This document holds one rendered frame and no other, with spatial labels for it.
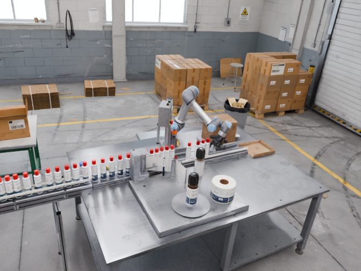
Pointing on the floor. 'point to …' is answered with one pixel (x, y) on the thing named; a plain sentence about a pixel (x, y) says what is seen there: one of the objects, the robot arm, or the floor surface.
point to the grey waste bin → (238, 117)
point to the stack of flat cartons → (41, 97)
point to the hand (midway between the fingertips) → (209, 151)
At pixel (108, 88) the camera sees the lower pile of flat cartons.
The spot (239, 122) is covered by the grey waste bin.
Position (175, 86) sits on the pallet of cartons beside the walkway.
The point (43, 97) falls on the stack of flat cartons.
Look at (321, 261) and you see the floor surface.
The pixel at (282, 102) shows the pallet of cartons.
